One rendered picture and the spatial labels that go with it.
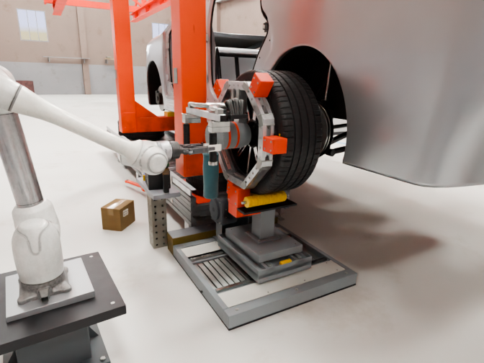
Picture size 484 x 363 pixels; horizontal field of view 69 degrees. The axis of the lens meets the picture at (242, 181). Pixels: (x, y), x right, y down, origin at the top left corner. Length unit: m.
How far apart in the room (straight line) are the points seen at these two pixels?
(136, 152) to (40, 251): 0.51
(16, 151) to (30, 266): 0.44
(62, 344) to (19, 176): 0.68
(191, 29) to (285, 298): 1.57
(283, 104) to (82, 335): 1.29
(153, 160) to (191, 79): 1.00
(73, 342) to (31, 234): 0.47
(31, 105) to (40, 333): 0.77
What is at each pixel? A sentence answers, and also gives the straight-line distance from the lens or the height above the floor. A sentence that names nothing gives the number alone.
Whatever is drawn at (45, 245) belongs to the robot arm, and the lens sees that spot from 1.50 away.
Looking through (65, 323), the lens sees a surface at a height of 0.30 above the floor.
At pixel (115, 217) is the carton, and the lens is 2.80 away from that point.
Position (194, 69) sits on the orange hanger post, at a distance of 2.20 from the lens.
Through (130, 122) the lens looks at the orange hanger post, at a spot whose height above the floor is 0.64.
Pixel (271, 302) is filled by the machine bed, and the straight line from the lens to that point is 1.84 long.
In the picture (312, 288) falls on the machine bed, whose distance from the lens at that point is 1.98.
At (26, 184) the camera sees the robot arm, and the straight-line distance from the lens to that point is 1.64.
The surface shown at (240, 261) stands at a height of 0.13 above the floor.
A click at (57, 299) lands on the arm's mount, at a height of 0.33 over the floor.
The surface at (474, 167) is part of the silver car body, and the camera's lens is 1.54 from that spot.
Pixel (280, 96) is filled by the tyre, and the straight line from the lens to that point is 1.68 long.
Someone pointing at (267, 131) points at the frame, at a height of 0.90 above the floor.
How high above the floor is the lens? 1.14
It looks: 17 degrees down
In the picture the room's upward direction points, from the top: 1 degrees clockwise
